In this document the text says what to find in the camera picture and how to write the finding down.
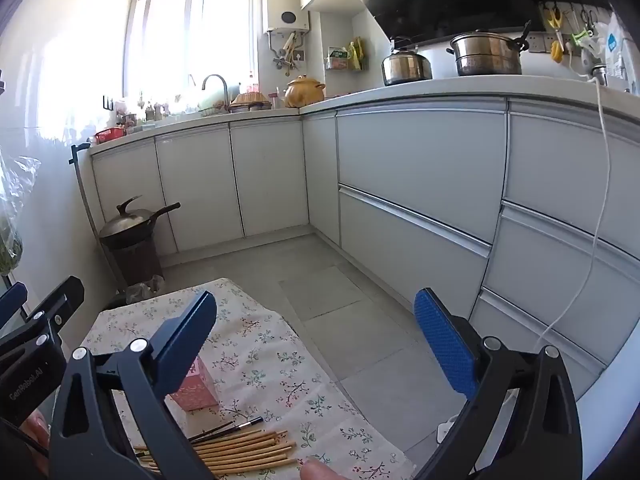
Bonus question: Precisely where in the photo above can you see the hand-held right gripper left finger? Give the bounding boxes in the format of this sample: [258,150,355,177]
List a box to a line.
[49,290,218,480]

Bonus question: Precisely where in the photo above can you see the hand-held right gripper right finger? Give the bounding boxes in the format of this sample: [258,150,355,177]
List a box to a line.
[412,287,583,480]

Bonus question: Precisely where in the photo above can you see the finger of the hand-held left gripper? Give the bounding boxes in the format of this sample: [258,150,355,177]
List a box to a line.
[20,276,85,356]
[0,282,28,333]

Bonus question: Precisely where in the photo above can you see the pink plastic basket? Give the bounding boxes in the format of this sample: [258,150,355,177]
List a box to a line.
[169,356,221,413]

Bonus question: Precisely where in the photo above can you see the pile of wooden chopsticks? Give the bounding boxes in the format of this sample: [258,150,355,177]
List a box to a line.
[134,429,301,478]

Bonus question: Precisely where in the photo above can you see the person's left hand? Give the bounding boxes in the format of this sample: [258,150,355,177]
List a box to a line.
[20,407,53,480]

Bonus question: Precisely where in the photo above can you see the person's right hand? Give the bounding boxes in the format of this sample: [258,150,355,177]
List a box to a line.
[299,460,343,480]

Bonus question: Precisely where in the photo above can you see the crumpled clear plastic bag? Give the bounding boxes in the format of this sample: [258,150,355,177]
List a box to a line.
[124,274,167,307]

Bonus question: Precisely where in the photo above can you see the floral tablecloth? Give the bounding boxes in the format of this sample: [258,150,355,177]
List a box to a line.
[80,277,416,480]

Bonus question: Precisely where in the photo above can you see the dark brown trash bin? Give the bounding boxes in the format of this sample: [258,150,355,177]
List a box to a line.
[102,237,166,288]

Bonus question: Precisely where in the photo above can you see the black chopstick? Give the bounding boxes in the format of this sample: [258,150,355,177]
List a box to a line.
[199,416,264,443]
[189,421,236,442]

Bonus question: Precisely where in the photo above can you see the metal wok lid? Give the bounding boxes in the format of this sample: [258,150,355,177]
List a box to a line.
[100,196,152,237]

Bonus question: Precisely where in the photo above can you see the black wok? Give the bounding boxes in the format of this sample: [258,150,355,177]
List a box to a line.
[99,202,182,251]

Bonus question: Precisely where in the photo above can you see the grey pole with black clamp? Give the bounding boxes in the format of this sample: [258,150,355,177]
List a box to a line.
[69,143,108,241]

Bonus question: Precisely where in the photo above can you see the white base cabinet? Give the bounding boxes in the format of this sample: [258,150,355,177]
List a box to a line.
[89,110,312,257]
[300,87,640,403]

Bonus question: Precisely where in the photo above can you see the row of small bottles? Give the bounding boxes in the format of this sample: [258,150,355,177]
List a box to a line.
[115,92,173,123]

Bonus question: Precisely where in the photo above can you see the woven basket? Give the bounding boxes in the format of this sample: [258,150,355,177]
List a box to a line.
[230,91,273,112]

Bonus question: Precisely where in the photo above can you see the curved metal faucet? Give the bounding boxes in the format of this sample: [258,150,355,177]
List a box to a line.
[201,74,230,106]

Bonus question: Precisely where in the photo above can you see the yellow clay pot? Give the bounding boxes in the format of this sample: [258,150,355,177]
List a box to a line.
[284,75,327,108]

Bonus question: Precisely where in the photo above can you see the steel kettle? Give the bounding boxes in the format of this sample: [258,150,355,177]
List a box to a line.
[381,37,433,87]

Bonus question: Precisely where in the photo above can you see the kitchen window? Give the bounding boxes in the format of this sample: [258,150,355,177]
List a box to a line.
[122,0,258,103]

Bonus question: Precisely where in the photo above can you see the steel steamer pot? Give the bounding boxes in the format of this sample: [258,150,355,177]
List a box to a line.
[446,20,532,77]

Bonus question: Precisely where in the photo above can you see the white plastic bag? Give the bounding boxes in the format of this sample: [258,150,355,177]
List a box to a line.
[595,12,632,92]

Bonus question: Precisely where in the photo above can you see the yellow scissors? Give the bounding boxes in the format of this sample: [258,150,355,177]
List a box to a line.
[542,2,564,31]

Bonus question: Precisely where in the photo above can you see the white water heater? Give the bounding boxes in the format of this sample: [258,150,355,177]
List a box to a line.
[262,0,311,33]

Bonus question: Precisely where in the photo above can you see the white cable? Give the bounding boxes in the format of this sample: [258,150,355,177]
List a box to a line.
[530,52,613,356]

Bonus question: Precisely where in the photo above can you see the wall rack with packets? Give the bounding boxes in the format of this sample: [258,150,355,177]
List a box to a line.
[326,37,368,72]

